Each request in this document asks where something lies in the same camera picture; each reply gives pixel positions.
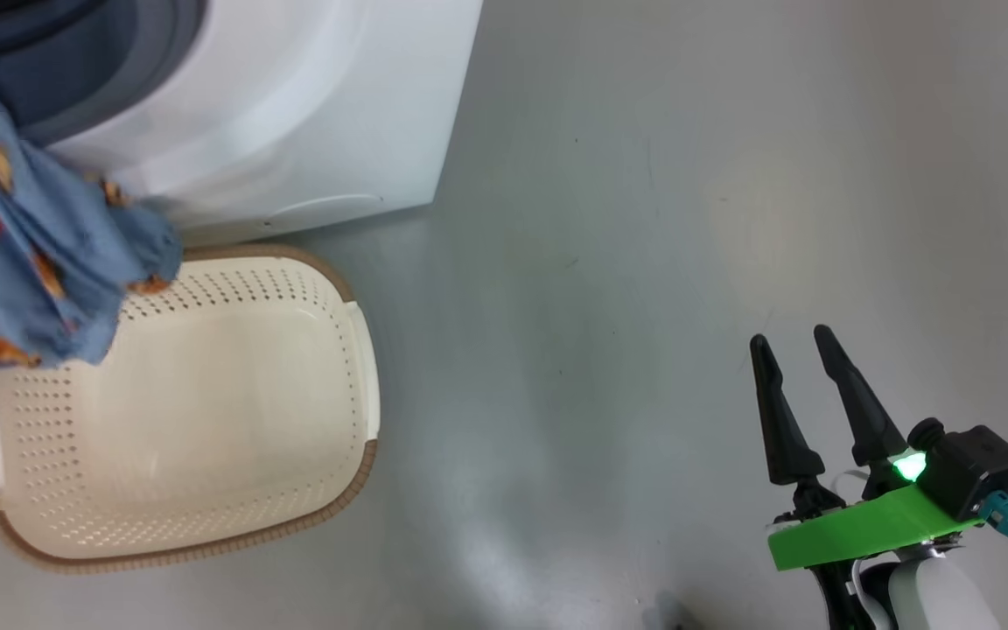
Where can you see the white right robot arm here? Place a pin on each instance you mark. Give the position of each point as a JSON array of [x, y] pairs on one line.
[[941, 599]]

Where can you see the grey rubber door gasket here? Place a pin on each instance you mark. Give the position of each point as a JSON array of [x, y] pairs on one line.
[[119, 61]]

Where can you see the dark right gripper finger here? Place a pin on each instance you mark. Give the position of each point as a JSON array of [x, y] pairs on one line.
[[784, 429], [863, 411]]

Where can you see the white front-load washing machine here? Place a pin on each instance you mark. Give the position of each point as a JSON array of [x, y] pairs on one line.
[[294, 105]]

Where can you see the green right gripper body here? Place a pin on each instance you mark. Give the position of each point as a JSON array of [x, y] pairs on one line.
[[871, 525]]

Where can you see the cream perforated laundry basket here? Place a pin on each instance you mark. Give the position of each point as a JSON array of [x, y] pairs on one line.
[[206, 420]]

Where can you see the blue printed garment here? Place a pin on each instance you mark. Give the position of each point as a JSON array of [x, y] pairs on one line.
[[23, 245]]

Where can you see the round filter cover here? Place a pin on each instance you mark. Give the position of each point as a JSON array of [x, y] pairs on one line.
[[329, 210]]

